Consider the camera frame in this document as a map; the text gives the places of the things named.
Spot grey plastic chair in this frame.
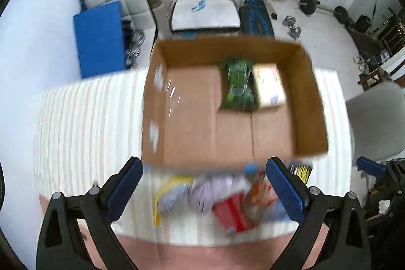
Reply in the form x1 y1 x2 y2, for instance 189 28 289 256
346 81 404 162

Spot black blue weight bench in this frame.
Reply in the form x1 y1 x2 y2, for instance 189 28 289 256
239 0 275 38

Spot blue foam mat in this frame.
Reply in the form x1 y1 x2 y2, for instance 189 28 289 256
73 1 126 79

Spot blue packet on chair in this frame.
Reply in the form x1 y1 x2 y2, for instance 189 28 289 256
192 0 206 13

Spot striped cat tablecloth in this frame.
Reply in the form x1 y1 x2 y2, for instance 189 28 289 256
33 67 354 270

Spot yellow grey scouring pad pack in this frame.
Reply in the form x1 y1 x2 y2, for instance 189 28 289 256
154 176 194 226

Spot orange cartoon snack bag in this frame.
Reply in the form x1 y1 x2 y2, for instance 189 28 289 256
245 173 279 206

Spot brown wooden chair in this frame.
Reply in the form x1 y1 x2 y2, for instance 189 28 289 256
358 67 389 91

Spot red snack packet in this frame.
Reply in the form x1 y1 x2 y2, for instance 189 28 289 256
212 193 258 235

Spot green wet wipes pack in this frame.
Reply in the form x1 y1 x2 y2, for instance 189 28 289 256
220 58 258 112

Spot open cardboard box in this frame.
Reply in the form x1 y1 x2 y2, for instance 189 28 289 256
141 36 328 170

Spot blue tissue pack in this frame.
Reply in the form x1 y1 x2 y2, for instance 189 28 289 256
263 200 290 222

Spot floor barbell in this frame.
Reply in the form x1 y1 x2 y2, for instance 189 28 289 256
297 0 349 24

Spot black yellow snack bag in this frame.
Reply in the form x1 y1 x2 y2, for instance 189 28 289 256
290 164 313 184

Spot yellow tissue pack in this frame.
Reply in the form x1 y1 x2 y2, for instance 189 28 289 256
251 64 286 108

